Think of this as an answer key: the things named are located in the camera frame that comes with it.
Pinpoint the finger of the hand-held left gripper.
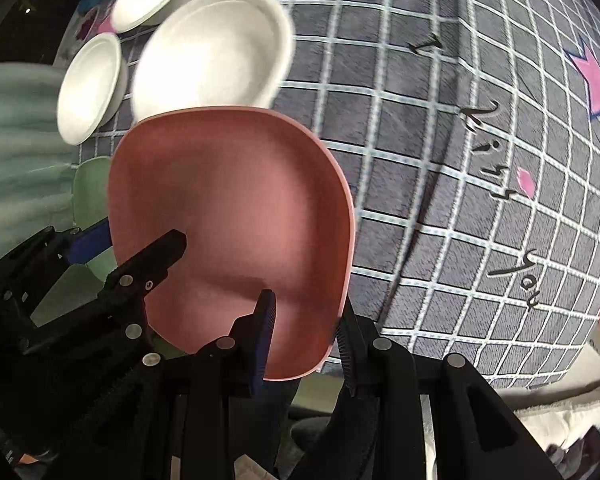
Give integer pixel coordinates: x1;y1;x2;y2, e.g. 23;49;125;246
104;230;187;342
0;219;113;282

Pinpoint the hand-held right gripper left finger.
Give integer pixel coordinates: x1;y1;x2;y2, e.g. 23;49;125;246
95;289;277;480

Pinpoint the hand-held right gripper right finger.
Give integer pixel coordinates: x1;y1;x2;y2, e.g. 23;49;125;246
335;300;563;480

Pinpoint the green plate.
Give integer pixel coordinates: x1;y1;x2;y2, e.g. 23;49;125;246
32;156;123;328

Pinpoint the pink plate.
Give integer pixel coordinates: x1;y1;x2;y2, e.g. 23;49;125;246
107;106;353;380

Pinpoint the large white plate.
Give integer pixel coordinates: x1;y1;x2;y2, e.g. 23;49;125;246
130;0;296;123

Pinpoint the person's denim leg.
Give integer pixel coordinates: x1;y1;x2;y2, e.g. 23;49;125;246
260;377;311;480

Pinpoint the pale green striped cloth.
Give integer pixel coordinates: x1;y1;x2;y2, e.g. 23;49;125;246
0;62;81;281

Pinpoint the small white bowl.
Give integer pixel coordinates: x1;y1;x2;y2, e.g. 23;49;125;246
56;34;129;147

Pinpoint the grey grid printed blanket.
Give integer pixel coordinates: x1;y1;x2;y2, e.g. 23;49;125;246
62;0;600;391

